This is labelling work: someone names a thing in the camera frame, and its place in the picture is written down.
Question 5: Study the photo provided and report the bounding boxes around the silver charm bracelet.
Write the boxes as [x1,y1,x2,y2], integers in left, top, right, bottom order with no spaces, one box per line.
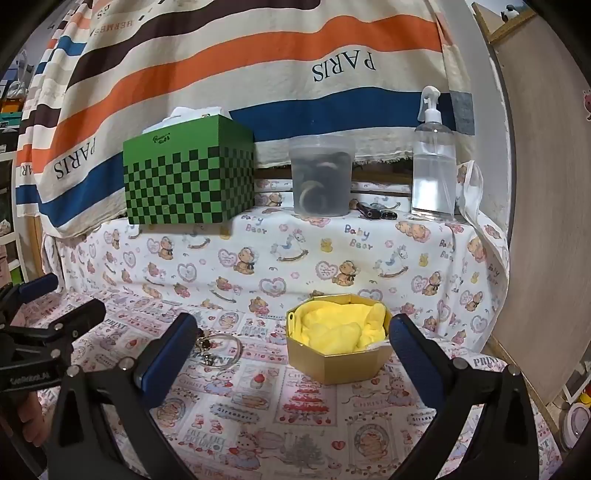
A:
[193,333,245,368]

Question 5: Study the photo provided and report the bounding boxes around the gold octagonal jewelry box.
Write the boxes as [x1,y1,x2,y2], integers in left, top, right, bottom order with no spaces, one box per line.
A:
[287,295,393,385]

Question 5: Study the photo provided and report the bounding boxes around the person's left hand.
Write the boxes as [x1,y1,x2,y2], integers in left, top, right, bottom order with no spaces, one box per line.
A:
[17,392,50,447]

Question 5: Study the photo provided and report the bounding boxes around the baby bear print cloth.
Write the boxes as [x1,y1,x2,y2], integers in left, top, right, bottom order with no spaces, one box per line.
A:
[41,162,510,351]

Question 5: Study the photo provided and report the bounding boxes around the yellow cloth lining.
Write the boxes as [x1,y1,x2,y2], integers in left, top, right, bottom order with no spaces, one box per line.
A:
[287,300,388,355]

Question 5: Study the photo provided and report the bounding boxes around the black hair clips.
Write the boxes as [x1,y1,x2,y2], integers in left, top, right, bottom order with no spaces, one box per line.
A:
[355,201,398,220]

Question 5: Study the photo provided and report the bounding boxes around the green checkered tissue box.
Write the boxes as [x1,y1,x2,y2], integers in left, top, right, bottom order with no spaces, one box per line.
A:
[122,115,256,225]

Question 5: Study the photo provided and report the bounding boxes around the clear spray bottle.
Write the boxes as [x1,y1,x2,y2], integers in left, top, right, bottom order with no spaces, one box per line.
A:
[412,86,457,218]

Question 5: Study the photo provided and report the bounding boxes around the clear plastic jar with bands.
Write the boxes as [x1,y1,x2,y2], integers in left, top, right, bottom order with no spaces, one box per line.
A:
[288,134,356,217]

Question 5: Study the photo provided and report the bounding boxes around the white tissue paper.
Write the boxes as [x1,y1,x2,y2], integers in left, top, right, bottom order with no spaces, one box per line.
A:
[142,106,231,134]

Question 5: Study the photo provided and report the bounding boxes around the striped Paris blanket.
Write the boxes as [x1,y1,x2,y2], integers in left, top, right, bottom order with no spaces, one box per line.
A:
[15,1,476,238]

